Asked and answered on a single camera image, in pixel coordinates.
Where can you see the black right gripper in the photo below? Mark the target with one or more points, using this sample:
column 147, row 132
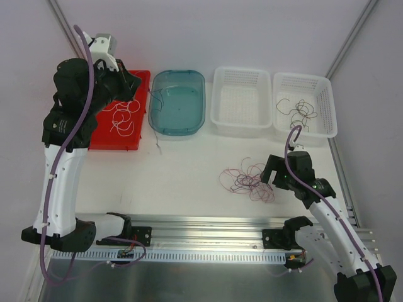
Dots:
column 271, row 168

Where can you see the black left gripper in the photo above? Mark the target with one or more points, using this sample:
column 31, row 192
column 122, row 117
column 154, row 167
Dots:
column 124, row 85

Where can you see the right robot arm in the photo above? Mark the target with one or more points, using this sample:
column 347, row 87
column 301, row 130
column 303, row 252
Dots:
column 357, row 273

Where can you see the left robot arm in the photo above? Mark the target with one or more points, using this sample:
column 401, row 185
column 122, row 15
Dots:
column 83, row 91

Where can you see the red plastic tray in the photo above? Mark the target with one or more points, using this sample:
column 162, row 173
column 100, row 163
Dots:
column 120, row 123

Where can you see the teal transparent plastic bin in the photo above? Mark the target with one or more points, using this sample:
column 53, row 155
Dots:
column 177, row 103

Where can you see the white perforated basket left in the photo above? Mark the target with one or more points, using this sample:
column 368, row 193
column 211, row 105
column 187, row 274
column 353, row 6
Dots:
column 241, row 103

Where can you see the white perforated basket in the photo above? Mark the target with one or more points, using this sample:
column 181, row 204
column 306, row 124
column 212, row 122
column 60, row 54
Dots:
column 304, row 100
column 241, row 103

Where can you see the white perforated basket right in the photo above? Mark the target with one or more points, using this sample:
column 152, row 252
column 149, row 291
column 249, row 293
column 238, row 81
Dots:
column 304, row 100

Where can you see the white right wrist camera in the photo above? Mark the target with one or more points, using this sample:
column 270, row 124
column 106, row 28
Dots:
column 295, row 147

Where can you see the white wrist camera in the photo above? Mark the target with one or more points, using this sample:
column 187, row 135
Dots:
column 295, row 147
column 102, row 47

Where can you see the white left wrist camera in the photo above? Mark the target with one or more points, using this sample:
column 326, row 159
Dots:
column 102, row 47

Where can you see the left aluminium frame post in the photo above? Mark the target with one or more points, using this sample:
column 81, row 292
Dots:
column 69, row 34

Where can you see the aluminium frame post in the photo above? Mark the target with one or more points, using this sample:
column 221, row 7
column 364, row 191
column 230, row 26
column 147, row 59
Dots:
column 353, row 34
column 69, row 34

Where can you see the right aluminium frame post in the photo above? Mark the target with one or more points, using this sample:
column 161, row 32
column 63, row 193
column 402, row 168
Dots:
column 353, row 34

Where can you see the aluminium mounting rail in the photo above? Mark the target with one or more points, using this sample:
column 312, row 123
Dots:
column 203, row 233

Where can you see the white slotted cable duct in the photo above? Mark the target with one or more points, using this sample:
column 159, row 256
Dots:
column 187, row 256

